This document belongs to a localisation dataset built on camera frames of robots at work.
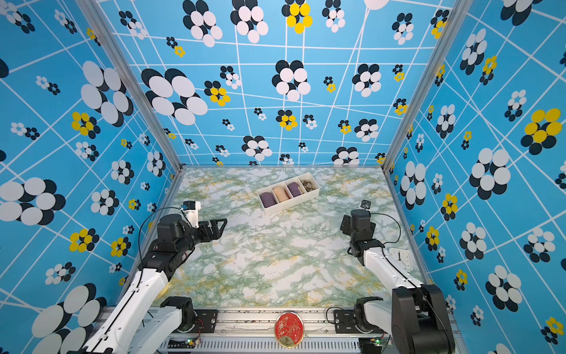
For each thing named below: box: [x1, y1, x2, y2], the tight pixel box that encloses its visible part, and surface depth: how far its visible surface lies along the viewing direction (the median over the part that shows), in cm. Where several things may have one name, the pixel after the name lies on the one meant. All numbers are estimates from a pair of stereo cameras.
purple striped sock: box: [259, 191, 278, 208], surface depth 101 cm
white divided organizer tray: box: [256, 171, 321, 216], surface depth 105 cm
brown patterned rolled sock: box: [300, 179, 316, 193], surface depth 107 cm
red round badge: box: [274, 311, 305, 349], surface depth 71 cm
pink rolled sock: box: [273, 185, 291, 203], surface depth 104 cm
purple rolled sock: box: [286, 182, 302, 198], surface depth 107 cm
